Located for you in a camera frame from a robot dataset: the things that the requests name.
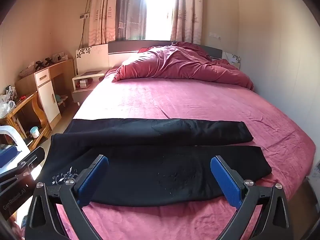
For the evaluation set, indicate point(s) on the white nightstand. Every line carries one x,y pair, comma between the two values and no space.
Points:
85,91

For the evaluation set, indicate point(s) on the clear plastic bag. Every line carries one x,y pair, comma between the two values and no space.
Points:
6,108

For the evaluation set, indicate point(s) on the grey patterned curtain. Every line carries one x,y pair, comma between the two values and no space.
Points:
130,10

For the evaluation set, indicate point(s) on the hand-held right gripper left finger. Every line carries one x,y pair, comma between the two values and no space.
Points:
93,180

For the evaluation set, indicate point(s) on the white and teal mug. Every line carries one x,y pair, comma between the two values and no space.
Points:
34,132

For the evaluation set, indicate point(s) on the black pants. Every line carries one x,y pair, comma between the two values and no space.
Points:
150,172

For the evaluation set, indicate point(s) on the headboard with flower-print panels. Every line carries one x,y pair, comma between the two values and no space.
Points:
120,52

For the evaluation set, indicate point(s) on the window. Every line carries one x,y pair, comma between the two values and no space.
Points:
158,10

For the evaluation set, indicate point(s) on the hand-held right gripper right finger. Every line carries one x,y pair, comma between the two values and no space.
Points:
225,183

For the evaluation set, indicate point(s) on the red duvet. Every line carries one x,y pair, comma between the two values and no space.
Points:
185,65

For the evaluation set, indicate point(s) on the blue box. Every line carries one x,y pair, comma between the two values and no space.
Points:
6,156

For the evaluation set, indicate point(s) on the wooden desk with white cabinet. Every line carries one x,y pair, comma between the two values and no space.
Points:
47,97

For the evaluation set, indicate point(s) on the white wall socket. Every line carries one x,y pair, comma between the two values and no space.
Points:
215,36

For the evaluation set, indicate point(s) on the white plastic chair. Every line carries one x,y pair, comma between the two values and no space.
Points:
11,132

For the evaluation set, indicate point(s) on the pink patterned curtain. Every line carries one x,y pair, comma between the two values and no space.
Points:
186,10
102,12

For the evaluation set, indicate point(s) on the wooden side table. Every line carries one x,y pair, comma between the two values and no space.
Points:
30,105

